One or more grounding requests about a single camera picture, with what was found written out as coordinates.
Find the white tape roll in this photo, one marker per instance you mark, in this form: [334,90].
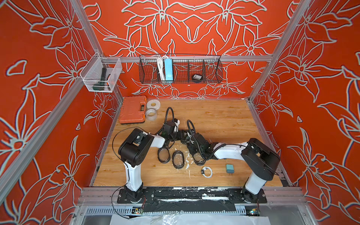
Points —
[153,104]

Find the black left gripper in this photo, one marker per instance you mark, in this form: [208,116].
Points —
[181,135]

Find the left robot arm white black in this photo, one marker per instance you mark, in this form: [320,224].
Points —
[135,148]

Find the teal charger front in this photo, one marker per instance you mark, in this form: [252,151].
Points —
[230,169]

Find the clear tape roll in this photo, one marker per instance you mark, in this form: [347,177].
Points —
[151,114]

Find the light blue power bank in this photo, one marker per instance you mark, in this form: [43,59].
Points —
[168,63]

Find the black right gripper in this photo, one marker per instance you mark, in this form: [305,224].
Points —
[190,147]

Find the dark green flashlight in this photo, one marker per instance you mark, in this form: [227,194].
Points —
[100,85]

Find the black wire wall basket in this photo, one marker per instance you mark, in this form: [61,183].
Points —
[152,69]

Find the clear acrylic wall box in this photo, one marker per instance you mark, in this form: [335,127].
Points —
[92,72]

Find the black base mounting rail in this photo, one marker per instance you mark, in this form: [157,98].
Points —
[216,200]

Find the orange plastic tool case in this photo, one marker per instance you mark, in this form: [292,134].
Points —
[133,110]

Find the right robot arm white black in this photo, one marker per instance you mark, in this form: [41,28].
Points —
[259,157]

